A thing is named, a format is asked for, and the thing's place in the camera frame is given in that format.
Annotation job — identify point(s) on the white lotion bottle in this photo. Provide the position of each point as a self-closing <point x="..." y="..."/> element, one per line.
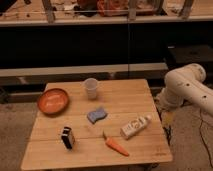
<point x="135" y="126"/>

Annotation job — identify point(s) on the black and white eraser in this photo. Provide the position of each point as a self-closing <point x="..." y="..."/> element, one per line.
<point x="68" y="137"/>

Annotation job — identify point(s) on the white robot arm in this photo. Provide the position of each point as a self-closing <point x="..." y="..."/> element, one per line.
<point x="186" y="83"/>

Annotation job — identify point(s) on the black box on shelf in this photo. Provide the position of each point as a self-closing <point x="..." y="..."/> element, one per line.
<point x="179" y="56"/>

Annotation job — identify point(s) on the wooden folding table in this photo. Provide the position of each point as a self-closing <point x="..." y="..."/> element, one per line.
<point x="123" y="100"/>

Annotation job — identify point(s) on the blue sponge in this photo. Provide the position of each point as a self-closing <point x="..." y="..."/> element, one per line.
<point x="96" y="115"/>

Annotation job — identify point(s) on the clear plastic cup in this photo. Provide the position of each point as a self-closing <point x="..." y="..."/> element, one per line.
<point x="91" y="85"/>

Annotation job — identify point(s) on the orange toy carrot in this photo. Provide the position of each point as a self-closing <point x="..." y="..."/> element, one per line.
<point x="111" y="143"/>

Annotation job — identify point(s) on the orange bowl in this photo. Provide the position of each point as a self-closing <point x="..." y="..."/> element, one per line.
<point x="53" y="101"/>

